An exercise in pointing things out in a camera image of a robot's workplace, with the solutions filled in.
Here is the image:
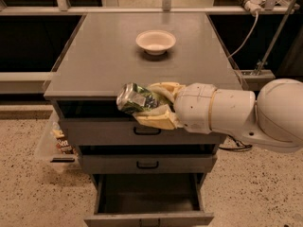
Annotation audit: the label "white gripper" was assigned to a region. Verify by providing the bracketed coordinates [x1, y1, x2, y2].
[133, 82, 217, 134]

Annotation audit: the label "crushed green soda can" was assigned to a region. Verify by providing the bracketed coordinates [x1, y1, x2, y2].
[116, 82, 171, 114]

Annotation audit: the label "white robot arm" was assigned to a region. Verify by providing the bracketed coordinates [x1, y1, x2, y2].
[134, 79, 303, 152]

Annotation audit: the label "grey top drawer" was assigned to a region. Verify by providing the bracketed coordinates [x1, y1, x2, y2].
[60, 118, 225, 146]

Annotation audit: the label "grey drawer cabinet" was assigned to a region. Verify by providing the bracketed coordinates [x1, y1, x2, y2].
[44, 12, 248, 175]

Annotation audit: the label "grey middle drawer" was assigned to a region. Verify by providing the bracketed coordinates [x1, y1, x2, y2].
[80, 154, 217, 174]

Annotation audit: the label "grey open bottom drawer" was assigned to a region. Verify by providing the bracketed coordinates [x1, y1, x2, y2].
[84, 173, 214, 227]

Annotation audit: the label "white paper bowl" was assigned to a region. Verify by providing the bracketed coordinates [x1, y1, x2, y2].
[135, 30, 176, 56]

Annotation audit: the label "snack packet in bin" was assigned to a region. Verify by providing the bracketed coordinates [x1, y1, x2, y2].
[52, 130, 75, 154]

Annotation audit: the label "clear plastic storage bin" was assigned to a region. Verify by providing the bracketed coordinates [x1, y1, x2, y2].
[34, 112, 80, 173]

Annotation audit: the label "white power strip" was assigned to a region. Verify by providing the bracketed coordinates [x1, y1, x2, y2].
[238, 0, 264, 16]

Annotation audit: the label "metal diagonal strut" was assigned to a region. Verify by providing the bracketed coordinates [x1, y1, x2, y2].
[252, 0, 297, 76]

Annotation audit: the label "black floor cables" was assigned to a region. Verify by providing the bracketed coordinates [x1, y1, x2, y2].
[218, 134, 254, 153]

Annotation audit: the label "white power cable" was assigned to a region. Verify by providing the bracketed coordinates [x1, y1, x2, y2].
[227, 10, 260, 61]

